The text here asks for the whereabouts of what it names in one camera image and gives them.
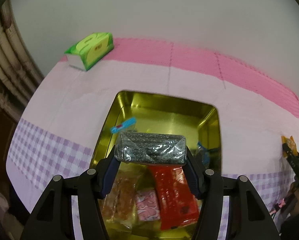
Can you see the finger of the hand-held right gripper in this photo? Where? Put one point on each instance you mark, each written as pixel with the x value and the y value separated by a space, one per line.
pixel 289 155

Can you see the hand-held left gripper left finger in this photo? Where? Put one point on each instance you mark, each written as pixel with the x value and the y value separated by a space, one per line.
pixel 109 177

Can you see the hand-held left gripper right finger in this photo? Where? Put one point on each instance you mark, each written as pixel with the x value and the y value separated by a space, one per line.
pixel 193 180

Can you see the orange snack packet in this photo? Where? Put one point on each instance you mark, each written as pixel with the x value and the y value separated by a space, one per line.
pixel 290 141

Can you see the clear fried snack packet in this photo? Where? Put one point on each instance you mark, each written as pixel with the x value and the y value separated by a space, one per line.
pixel 122 197

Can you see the red snack packet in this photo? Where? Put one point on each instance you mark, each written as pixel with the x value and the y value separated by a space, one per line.
pixel 174 197

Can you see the blue candy packet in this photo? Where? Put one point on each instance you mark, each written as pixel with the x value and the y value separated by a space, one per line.
pixel 124 125
pixel 204 155

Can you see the pink snack packet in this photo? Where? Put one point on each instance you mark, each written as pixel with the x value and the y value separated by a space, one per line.
pixel 147 205

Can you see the grey seaweed packet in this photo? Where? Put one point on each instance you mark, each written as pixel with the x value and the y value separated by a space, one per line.
pixel 149 147

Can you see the brown gold tin box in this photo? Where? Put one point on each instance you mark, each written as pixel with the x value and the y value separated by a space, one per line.
pixel 169 120

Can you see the pink checked tablecloth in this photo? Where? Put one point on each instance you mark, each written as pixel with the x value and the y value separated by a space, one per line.
pixel 239 100

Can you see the dark brown furniture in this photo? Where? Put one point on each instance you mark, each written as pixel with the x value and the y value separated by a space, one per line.
pixel 2 135

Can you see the green tissue box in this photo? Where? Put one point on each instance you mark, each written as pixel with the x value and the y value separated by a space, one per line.
pixel 94 50

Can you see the beige wall pipes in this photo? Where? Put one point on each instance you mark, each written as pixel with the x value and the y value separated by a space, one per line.
pixel 7 55

